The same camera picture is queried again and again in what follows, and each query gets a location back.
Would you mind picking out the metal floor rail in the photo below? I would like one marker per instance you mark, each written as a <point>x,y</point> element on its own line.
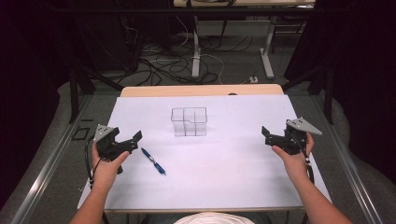
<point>40,177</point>
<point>348,161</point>

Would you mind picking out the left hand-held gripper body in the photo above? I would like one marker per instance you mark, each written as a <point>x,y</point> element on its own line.
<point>107,146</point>

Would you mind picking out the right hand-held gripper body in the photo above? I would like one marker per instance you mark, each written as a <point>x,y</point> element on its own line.
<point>295,137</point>

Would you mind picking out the white table sheet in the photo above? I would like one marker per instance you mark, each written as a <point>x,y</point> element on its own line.
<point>218,168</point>

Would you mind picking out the person's white shirt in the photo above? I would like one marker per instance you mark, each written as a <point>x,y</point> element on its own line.
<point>214,218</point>

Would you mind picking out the black metal stand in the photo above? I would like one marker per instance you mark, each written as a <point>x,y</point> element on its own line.
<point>327,90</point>
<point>74,93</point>

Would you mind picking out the white desk frame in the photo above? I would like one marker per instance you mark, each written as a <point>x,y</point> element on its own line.
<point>196,59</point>

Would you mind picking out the person's right hand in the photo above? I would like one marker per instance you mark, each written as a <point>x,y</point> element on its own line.
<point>295,161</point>

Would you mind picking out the white power strip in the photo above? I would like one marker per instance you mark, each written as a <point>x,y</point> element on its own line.
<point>253,79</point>

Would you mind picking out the person's left hand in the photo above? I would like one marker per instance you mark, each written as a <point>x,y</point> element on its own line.
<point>107,171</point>

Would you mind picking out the blue pen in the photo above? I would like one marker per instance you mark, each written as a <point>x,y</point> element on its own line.
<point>154,161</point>

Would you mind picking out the clear plastic divided container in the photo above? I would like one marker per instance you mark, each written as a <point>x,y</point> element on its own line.
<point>189,122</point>

